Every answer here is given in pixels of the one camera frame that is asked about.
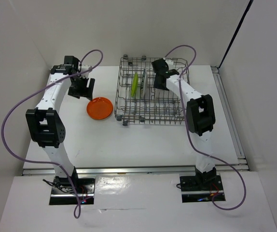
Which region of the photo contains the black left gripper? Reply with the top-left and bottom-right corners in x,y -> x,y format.
67,75 -> 95,101

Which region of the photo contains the green patterned white plate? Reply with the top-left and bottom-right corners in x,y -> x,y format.
140,69 -> 148,99

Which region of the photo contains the orange plate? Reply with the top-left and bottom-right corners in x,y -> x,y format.
86,97 -> 113,120

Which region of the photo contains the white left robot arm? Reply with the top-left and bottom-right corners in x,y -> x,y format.
26,56 -> 95,193

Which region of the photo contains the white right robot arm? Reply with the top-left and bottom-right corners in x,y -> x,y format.
152,58 -> 216,191

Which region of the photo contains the lime green plate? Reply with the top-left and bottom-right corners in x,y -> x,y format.
131,72 -> 139,98

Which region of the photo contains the black corner pole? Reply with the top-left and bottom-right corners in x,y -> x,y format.
217,0 -> 254,69

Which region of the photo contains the grey wire dish rack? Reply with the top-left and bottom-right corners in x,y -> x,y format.
114,55 -> 184,126

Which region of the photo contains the aluminium right side rail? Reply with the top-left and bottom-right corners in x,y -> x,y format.
211,66 -> 249,171

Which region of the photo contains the aluminium rail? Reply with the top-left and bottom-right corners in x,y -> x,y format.
211,66 -> 249,171
22,164 -> 250,176

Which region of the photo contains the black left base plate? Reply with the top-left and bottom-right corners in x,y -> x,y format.
47,177 -> 96,205

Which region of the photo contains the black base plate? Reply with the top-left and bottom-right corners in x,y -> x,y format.
176,174 -> 225,203
47,177 -> 96,205

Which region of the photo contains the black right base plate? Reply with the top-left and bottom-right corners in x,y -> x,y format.
176,174 -> 225,203

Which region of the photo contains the aluminium front rail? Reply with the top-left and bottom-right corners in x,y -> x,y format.
22,164 -> 250,176

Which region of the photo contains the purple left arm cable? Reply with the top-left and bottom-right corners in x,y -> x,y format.
0,49 -> 104,219

